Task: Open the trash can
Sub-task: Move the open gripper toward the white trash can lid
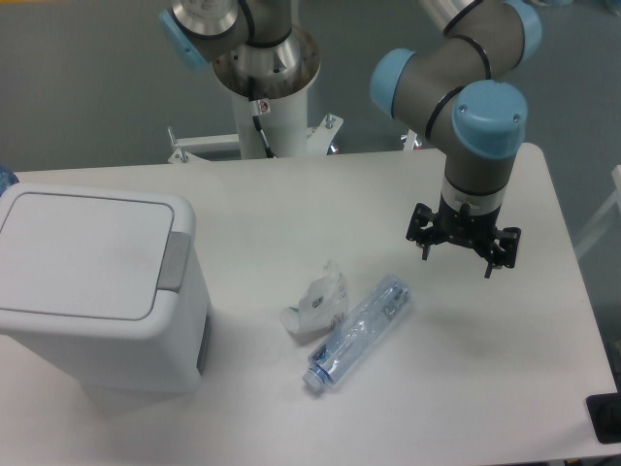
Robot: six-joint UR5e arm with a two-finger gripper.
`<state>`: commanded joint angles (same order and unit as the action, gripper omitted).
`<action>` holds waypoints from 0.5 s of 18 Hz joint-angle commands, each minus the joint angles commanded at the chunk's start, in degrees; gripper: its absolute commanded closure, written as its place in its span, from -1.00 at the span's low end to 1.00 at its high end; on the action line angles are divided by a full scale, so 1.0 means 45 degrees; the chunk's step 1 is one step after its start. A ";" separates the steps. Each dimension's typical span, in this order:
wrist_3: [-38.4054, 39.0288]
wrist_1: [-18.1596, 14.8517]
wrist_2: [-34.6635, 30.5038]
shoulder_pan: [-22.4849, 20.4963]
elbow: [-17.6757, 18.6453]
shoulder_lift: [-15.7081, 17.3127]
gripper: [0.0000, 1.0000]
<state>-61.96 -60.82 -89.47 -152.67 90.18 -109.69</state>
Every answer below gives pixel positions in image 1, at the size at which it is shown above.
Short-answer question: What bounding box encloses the clear plastic water bottle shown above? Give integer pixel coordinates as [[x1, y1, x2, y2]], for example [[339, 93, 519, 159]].
[[302, 274, 411, 393]]

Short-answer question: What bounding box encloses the blue object behind trash can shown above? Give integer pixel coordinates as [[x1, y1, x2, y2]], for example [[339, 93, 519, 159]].
[[0, 165, 19, 195]]

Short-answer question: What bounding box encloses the white frame at right edge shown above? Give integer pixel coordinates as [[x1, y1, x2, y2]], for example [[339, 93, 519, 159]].
[[573, 165, 620, 260]]

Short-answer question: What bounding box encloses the grey trash can push button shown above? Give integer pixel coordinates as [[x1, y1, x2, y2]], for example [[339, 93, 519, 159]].
[[157, 232, 191, 292]]

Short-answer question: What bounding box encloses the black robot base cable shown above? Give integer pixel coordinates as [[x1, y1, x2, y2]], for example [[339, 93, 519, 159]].
[[247, 76, 278, 160]]

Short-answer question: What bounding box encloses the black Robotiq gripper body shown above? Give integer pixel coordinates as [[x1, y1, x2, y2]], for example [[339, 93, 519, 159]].
[[433, 195, 501, 249]]

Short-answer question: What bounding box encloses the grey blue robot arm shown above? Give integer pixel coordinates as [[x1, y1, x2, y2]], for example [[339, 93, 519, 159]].
[[159, 1, 542, 270]]

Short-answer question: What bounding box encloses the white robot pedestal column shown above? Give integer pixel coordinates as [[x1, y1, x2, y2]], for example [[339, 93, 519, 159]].
[[212, 28, 322, 160]]

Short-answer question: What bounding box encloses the crumpled white plastic wrapper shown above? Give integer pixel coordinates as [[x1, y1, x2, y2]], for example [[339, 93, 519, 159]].
[[279, 259, 349, 335]]

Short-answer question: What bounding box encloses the white pedestal base frame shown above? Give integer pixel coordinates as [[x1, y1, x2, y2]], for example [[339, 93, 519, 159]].
[[166, 114, 428, 165]]

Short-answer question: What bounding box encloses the black device at table edge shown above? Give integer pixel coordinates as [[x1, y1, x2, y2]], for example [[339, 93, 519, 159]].
[[586, 392, 620, 445]]

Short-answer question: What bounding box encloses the white trash can lid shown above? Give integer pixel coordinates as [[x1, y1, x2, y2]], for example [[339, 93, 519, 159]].
[[1, 192, 174, 320]]

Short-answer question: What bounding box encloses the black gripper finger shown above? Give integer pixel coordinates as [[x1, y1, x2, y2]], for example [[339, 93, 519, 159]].
[[477, 227, 521, 279], [406, 203, 440, 261]]

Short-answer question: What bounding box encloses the white plastic trash can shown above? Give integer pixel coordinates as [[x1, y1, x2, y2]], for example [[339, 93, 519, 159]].
[[1, 183, 211, 393]]

